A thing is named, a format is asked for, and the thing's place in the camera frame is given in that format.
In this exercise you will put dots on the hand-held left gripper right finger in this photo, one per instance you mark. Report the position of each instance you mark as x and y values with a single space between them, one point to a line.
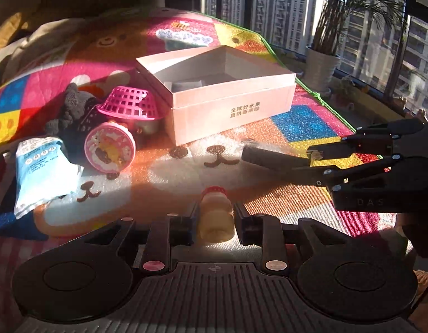
240 225

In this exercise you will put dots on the yellow pillow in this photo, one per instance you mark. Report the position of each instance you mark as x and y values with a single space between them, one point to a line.
9 31

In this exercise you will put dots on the small red-capped drink bottle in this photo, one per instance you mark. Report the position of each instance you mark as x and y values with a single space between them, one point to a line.
215 215

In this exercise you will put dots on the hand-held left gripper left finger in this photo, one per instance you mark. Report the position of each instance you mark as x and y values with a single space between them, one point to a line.
191 225

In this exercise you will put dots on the dark grey plush cloth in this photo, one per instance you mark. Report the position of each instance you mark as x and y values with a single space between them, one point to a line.
70 111

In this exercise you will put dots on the light blue snack packet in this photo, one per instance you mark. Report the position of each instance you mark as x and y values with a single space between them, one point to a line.
44 177

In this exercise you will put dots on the beige blanket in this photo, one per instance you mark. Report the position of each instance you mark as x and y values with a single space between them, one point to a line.
30 52

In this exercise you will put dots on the pink round snack cup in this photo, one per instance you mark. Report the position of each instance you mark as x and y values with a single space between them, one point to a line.
110 147

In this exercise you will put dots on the colourful cartoon play mat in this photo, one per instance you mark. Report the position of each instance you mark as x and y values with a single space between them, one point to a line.
304 125

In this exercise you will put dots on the potted palm in white pot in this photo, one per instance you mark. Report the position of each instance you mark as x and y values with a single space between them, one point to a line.
321 66

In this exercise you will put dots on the pink cardboard box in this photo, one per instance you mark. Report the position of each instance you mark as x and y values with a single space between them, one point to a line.
217 111

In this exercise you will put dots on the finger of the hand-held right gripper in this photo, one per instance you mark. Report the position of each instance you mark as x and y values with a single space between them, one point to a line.
352 147
273 159

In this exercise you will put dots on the pink plastic basket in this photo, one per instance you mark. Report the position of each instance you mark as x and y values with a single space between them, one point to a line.
129 102

